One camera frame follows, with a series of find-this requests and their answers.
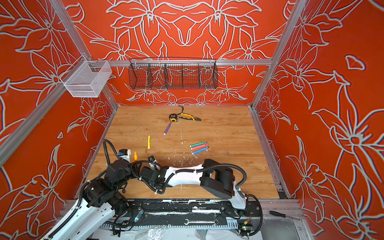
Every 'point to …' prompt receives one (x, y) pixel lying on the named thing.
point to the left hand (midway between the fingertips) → (140, 163)
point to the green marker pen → (192, 145)
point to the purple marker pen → (167, 128)
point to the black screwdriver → (282, 215)
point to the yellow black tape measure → (173, 117)
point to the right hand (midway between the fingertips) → (154, 176)
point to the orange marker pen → (135, 156)
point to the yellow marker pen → (149, 141)
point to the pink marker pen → (196, 147)
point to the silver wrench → (216, 221)
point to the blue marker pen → (194, 152)
